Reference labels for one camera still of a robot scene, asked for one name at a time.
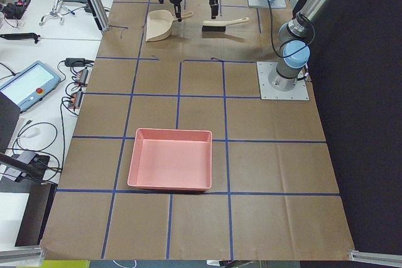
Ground black power adapter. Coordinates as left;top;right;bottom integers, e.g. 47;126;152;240
64;58;85;67

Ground pink plastic tray bin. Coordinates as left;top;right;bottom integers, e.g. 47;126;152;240
127;128;212;191

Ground white hand brush black bristles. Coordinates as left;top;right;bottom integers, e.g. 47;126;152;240
202;17;249;32

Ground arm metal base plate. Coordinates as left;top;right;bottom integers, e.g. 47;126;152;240
256;62;310;101
247;0;286;9

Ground blue teach pendant tablet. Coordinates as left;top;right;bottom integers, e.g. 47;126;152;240
1;61;61;112

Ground beige plastic dustpan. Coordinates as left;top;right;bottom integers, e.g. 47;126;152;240
146;9;193;42

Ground metal tongs stand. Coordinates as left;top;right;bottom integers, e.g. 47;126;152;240
39;0;64;26

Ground black handheld tool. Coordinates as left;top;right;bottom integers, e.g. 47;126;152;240
0;33;41;44

